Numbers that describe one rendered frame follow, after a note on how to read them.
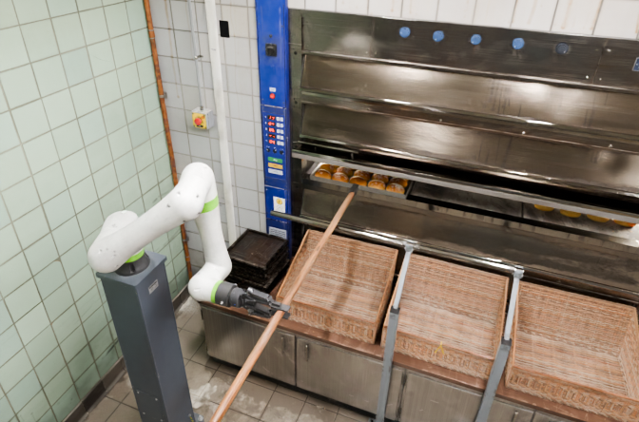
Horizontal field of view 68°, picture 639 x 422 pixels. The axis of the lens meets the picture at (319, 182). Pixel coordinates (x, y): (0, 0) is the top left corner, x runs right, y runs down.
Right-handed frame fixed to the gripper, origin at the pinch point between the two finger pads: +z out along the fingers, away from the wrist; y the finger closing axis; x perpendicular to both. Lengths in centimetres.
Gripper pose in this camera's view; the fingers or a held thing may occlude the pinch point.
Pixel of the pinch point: (280, 310)
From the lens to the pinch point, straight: 185.6
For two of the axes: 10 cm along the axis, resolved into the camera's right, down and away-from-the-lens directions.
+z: 9.4, 1.9, -2.9
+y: -0.2, 8.6, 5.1
